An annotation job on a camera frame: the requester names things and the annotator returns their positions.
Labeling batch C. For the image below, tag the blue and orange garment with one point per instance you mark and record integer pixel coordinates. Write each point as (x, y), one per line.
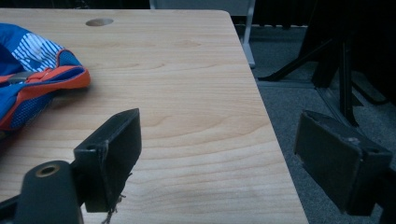
(34, 74)

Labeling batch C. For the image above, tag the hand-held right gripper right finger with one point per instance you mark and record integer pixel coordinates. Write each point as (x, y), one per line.
(333, 161)

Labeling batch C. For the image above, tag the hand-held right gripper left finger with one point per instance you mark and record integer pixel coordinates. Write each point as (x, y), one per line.
(116, 149)

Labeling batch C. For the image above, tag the black metal stand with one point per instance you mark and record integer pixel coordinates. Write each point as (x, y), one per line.
(336, 65)

